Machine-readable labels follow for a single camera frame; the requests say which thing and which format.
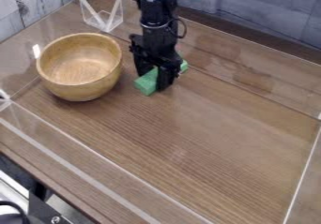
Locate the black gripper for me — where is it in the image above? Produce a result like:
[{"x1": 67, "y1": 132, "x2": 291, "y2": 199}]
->
[{"x1": 130, "y1": 22, "x2": 182, "y2": 91}]

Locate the green rectangular block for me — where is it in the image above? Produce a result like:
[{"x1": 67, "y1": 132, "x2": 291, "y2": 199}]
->
[{"x1": 134, "y1": 60, "x2": 189, "y2": 96}]

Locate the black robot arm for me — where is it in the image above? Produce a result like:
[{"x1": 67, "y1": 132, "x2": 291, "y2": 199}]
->
[{"x1": 130, "y1": 0, "x2": 188, "y2": 91}]

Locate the wooden bowl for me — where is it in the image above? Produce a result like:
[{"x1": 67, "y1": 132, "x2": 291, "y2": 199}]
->
[{"x1": 37, "y1": 33, "x2": 122, "y2": 101}]

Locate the clear acrylic corner bracket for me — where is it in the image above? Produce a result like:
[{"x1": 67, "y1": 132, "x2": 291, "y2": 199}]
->
[{"x1": 79, "y1": 0, "x2": 124, "y2": 33}]

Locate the clear acrylic enclosure wall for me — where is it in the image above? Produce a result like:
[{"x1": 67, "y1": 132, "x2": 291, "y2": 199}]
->
[{"x1": 0, "y1": 85, "x2": 319, "y2": 224}]

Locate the black metal clamp bracket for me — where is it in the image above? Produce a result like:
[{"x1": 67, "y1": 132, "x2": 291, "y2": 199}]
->
[{"x1": 29, "y1": 191, "x2": 82, "y2": 224}]

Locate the black cable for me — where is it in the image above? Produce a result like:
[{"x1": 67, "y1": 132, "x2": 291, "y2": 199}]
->
[{"x1": 0, "y1": 200, "x2": 31, "y2": 224}]

